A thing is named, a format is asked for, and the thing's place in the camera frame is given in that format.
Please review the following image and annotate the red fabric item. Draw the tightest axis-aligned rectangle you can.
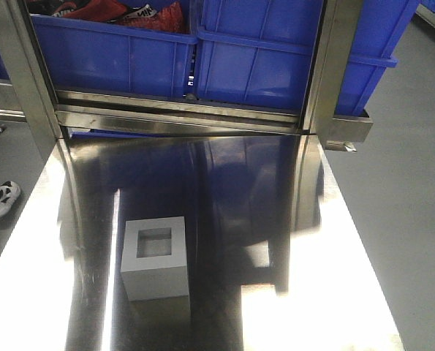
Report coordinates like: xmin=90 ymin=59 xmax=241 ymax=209
xmin=26 ymin=0 xmax=187 ymax=34

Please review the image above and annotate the blue bin right of post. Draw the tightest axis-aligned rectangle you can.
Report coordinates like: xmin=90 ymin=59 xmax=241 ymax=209
xmin=196 ymin=1 xmax=418 ymax=116

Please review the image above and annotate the gray hollow cube base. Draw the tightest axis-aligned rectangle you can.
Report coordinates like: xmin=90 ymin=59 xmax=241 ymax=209
xmin=121 ymin=216 xmax=189 ymax=301

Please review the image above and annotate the blue bin with red items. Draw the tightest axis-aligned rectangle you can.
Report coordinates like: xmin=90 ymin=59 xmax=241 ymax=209
xmin=30 ymin=1 xmax=197 ymax=98

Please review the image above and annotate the stainless steel shelf frame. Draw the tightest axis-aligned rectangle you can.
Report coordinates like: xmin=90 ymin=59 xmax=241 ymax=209
xmin=0 ymin=1 xmax=372 ymax=159

